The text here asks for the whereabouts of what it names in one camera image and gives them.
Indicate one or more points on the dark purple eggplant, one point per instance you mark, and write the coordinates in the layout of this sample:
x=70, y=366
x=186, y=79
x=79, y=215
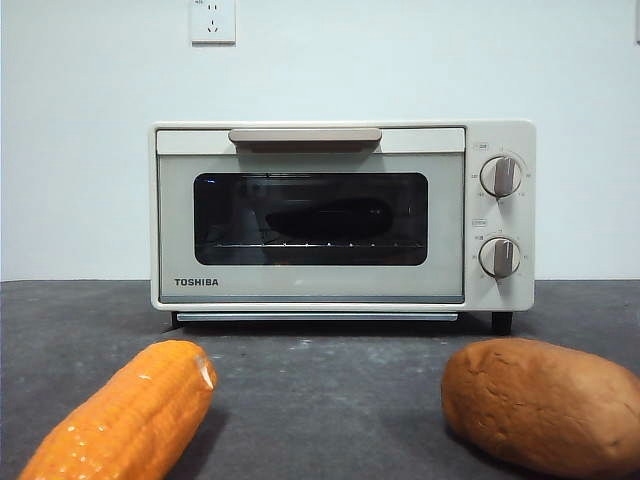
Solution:
x=325, y=220

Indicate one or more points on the grey oven crumb tray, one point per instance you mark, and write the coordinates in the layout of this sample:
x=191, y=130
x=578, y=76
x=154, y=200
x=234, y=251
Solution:
x=315, y=317

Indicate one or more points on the beige oven dial knob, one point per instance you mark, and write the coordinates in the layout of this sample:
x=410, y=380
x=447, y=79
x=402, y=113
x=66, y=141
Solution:
x=500, y=257
x=501, y=176

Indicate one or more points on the white Toshiba toaster oven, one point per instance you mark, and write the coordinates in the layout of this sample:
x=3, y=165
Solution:
x=520, y=225

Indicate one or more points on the orange corn cob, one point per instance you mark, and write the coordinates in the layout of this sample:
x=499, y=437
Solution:
x=125, y=415

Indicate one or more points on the brown potato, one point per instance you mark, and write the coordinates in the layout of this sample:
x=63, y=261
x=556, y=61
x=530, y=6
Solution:
x=540, y=405

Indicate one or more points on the white wall socket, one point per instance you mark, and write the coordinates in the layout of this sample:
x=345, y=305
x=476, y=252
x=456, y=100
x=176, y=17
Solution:
x=212, y=22

